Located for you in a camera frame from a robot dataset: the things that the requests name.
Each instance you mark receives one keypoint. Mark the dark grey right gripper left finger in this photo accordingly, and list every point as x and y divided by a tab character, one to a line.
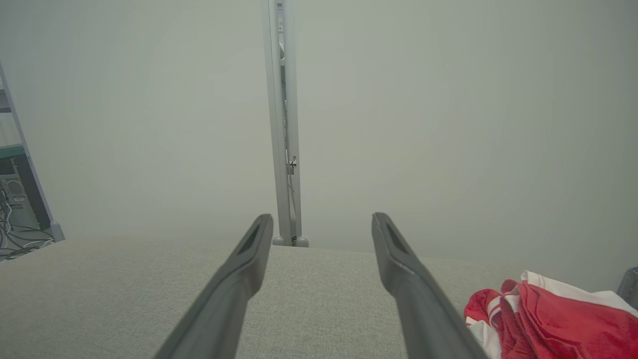
224	304

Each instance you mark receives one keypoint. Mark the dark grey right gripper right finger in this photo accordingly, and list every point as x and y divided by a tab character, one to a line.
423	314

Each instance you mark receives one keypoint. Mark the red white-lined Bulls shorts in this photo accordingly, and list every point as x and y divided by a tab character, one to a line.
573	324

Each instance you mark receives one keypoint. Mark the grey fabric covered table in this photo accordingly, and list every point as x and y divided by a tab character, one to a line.
99	309

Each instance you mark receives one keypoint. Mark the black computer tower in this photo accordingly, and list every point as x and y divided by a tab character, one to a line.
15	199

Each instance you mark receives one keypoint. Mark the green desk top edge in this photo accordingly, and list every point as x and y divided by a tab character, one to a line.
10	151

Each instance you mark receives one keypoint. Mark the grey shelf frame post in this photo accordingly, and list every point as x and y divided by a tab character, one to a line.
56	232

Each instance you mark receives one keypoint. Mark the grey round-footed partition post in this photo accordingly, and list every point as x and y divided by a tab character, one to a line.
274	124

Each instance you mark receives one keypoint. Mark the grey bracket-footed partition post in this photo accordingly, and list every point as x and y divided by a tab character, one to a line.
630	289

